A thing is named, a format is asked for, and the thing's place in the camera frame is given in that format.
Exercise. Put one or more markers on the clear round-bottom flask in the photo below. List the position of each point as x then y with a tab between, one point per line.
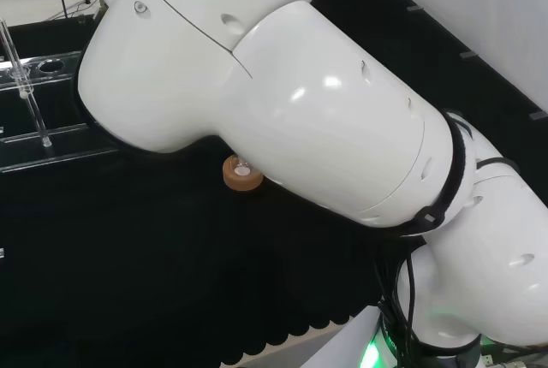
242	168

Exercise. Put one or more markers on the clear funnel stand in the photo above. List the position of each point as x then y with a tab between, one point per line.
43	137

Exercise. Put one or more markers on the black bench cloth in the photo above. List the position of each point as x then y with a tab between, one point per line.
128	257

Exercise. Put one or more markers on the grey cloth clip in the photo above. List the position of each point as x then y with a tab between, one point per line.
415	8
468	54
538	115

